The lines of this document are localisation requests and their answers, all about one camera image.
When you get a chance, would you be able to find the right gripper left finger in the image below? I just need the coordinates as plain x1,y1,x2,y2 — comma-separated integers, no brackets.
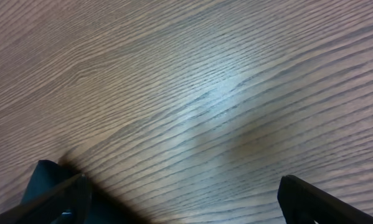
0,174,92,224

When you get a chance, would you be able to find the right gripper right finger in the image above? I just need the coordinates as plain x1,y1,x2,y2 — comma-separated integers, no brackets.
277,175,373,224

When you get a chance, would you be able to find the black t-shirt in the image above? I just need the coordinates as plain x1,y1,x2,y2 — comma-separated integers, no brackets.
21,160,149,224

